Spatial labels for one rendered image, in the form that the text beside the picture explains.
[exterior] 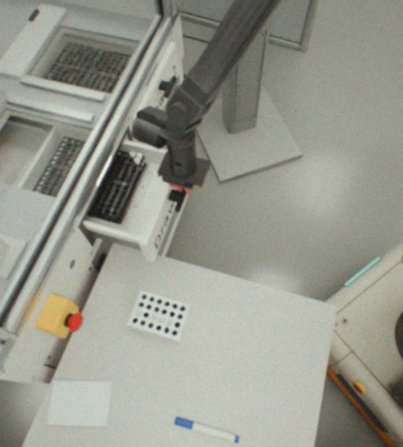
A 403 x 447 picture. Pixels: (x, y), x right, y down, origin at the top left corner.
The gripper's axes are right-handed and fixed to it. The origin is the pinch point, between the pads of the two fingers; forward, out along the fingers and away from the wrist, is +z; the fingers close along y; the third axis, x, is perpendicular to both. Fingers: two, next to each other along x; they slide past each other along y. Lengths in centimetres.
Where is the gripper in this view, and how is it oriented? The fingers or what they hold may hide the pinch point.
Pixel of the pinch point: (186, 189)
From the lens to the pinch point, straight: 93.6
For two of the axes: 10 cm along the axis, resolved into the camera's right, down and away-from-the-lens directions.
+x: -3.0, 8.6, -4.2
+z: 0.2, 4.4, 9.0
